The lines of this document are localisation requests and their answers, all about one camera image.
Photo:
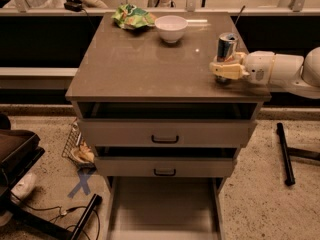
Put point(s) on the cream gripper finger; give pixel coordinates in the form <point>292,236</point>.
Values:
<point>228,71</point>

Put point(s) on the white bowl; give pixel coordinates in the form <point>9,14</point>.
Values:
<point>171,28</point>

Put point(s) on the wire basket with items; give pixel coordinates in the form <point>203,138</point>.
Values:
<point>76,149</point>

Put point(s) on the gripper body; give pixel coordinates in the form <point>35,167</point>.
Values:
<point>258,68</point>

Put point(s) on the black power adapter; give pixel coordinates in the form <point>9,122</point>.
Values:
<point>73,6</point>

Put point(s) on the black stand leg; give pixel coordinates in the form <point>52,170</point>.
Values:
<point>288,152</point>
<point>47,227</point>

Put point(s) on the white shoe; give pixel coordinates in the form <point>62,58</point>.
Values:
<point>19,192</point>

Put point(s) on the top drawer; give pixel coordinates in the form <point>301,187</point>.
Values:
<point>166,133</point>

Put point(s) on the redbull can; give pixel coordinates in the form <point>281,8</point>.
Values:
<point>227,44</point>

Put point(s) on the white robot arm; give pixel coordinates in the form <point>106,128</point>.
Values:
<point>293,73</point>

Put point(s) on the brown drawer cabinet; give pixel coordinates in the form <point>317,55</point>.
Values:
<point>136,76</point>

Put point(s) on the bottom drawer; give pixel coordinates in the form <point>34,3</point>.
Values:
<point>144,208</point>

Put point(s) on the green chip bag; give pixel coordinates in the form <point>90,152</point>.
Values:
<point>131,17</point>

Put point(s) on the middle drawer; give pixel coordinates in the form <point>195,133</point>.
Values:
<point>164,167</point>

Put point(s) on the black chair left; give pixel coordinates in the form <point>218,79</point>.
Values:
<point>19,151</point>

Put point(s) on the black stand leg right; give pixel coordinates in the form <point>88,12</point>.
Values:
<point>288,152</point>

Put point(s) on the drawer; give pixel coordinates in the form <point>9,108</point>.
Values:
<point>166,133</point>
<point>144,208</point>
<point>164,167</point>

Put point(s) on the black stand leg left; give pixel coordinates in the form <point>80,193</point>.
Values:
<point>47,227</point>

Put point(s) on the blue tape cross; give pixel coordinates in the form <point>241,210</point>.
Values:
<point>83,175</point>

